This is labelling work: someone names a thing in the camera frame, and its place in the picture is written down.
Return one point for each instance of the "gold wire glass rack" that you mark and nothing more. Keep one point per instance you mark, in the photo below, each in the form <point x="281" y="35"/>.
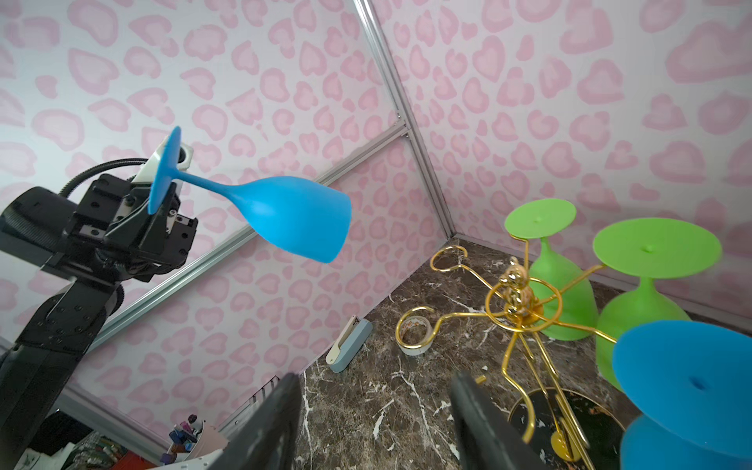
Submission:
<point x="525" y="306"/>

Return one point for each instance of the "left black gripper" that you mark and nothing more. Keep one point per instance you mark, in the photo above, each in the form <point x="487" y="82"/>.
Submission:
<point x="111" y="234"/>

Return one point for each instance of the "left green wine glass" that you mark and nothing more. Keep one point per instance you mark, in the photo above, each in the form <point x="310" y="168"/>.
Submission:
<point x="541" y="220"/>

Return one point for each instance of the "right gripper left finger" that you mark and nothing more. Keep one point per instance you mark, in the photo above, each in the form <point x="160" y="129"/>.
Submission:
<point x="268" y="440"/>

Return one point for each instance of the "back green wine glass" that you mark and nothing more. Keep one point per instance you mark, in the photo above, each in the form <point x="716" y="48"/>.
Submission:
<point x="649" y="249"/>

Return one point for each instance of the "green wine glass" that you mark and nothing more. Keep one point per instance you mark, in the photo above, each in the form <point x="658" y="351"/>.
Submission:
<point x="541" y="220"/>
<point x="649" y="249"/>

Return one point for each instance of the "clear tape roll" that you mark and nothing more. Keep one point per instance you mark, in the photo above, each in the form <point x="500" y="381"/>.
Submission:
<point x="415" y="335"/>

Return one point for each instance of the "grey blue flat object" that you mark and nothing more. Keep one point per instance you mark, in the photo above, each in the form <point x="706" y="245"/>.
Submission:
<point x="348" y="343"/>

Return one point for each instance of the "blue wine glass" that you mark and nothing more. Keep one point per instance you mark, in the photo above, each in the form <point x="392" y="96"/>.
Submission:
<point x="692" y="383"/>
<point x="294" y="214"/>

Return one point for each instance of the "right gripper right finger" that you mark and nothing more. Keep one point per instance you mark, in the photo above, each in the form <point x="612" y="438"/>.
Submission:
<point x="485" y="440"/>

